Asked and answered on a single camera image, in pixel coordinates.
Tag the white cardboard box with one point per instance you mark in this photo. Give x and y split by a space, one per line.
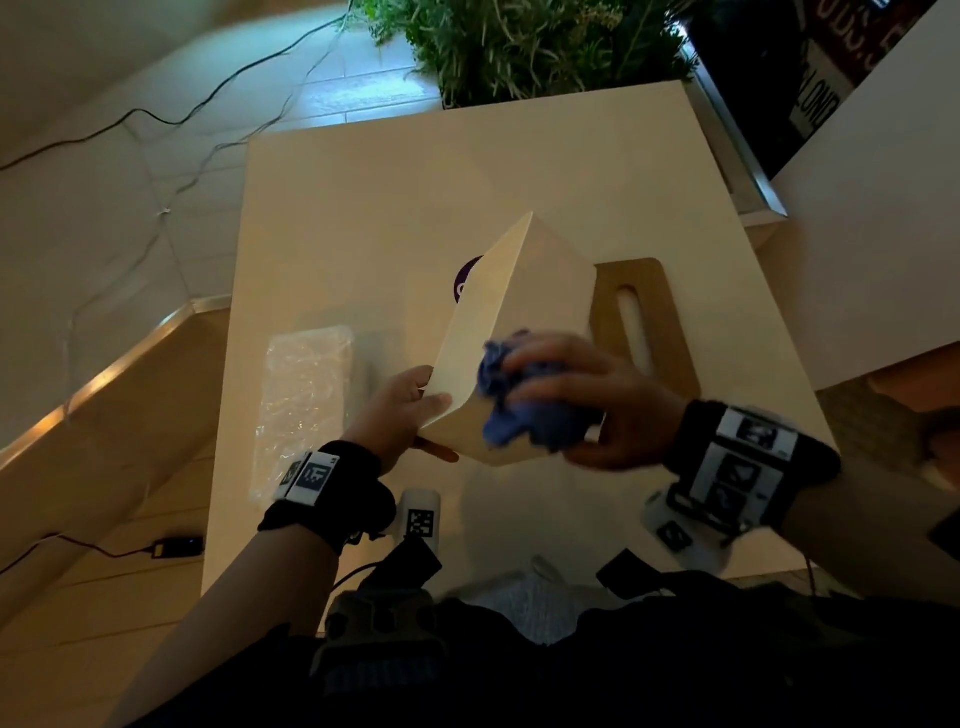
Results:
517 300

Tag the person's left middle finger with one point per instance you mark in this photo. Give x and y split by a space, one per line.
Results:
414 377

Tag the person's left hand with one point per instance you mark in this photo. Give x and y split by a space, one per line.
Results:
386 427

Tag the black chest-mounted device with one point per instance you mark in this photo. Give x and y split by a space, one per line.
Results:
382 637

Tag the wooden cutting board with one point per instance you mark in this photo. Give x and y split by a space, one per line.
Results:
671 330

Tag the black left wristband with markers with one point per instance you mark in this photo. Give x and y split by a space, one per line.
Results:
337 495

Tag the metal floor edge trim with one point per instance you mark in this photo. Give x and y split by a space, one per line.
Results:
105 375

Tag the black right wristband with markers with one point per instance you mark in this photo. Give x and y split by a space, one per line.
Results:
742 465

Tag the person's right hand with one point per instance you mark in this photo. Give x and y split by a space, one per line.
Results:
637 416

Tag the clear plastic bag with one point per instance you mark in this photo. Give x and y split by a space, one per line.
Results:
304 405

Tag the white board panel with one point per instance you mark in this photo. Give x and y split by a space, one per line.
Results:
877 225

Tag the black wristband with markers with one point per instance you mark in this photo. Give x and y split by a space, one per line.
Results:
337 495
742 465

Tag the black power adapter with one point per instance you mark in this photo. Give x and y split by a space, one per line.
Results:
178 547

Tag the person's right forearm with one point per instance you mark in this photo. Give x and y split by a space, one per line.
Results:
877 532

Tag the green potted plant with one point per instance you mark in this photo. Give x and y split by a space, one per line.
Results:
525 45

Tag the person's right thumb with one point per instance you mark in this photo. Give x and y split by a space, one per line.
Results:
589 455

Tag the person's dark clothing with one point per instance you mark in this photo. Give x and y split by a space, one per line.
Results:
675 660

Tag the person's left thumb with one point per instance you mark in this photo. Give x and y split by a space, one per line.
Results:
439 452

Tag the blue cloth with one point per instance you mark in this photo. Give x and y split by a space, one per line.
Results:
525 427

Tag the purple round sticker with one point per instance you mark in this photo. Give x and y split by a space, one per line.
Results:
465 281

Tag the person's left forearm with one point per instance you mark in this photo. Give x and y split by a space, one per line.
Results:
247 600

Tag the framed dark poster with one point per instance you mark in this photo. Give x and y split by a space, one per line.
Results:
772 67

